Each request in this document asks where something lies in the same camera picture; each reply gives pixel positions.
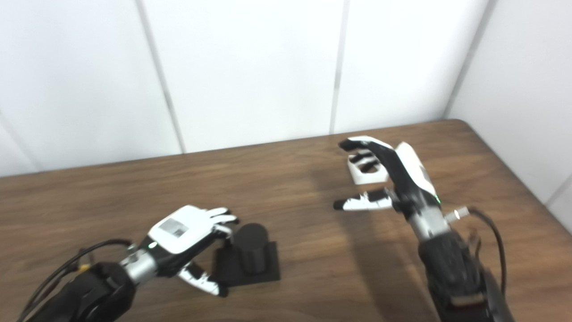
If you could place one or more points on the black peg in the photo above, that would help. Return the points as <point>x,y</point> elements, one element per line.
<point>252,250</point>

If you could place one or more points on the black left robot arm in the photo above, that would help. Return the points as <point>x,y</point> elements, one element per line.
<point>89,295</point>

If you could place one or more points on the white square piece with hole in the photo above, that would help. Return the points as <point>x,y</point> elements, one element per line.
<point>364,178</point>

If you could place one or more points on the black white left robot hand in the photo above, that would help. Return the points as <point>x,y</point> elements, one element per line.
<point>178,232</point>

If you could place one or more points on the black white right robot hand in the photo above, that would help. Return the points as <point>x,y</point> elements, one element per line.
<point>409,174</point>

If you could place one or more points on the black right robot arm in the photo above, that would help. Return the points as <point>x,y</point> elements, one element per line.
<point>451,268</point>

